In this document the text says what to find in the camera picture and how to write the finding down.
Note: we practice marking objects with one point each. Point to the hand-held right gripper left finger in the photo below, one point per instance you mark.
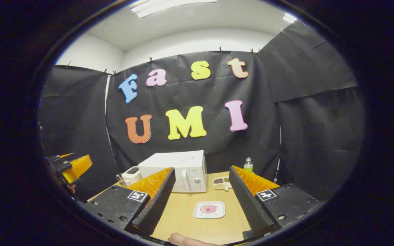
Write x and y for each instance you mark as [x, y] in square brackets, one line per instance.
[159, 201]

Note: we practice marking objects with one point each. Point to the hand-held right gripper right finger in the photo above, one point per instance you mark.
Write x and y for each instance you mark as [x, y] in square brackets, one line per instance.
[248, 201]

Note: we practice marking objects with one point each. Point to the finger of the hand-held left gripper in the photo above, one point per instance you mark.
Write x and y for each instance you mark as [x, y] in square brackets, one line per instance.
[80, 165]

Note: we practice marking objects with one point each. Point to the pink round meat slice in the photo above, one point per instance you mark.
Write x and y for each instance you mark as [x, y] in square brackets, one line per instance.
[208, 208]

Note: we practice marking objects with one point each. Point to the white square plate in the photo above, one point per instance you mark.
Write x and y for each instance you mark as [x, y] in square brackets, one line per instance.
[198, 213]

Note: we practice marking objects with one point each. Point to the white microwave oven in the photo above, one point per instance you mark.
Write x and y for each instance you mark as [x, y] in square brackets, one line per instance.
[169, 160]

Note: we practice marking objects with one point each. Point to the white divided grain dish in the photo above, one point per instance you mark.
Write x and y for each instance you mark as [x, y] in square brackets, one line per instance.
[221, 183]

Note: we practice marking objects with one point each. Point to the green label drink bottle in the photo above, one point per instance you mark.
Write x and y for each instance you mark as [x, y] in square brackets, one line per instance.
[248, 166]

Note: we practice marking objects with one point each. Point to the white toaster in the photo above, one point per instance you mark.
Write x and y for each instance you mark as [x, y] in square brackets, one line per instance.
[132, 174]

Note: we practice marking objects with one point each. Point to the black backdrop cloth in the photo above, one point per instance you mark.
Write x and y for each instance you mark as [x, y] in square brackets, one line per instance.
[286, 136]

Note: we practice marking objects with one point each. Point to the long ceiling light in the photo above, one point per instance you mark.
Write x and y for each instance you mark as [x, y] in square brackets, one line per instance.
[169, 5]

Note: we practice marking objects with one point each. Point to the small ceiling light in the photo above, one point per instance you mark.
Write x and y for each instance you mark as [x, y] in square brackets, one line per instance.
[289, 18]

